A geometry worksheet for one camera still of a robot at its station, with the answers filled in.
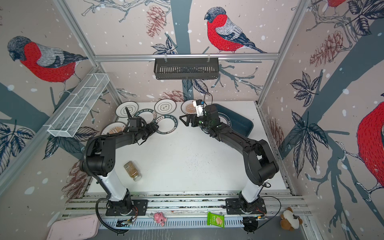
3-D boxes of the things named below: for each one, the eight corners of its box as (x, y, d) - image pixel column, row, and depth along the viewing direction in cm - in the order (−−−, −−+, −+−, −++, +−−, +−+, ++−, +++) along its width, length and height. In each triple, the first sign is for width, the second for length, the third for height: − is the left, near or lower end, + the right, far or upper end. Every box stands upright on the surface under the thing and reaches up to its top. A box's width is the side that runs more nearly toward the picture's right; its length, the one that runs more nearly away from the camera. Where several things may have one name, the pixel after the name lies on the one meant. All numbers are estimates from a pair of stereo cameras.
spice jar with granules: (135, 184, 82) (133, 182, 79) (125, 167, 88) (122, 165, 85) (143, 177, 84) (141, 175, 81) (133, 162, 90) (131, 159, 87)
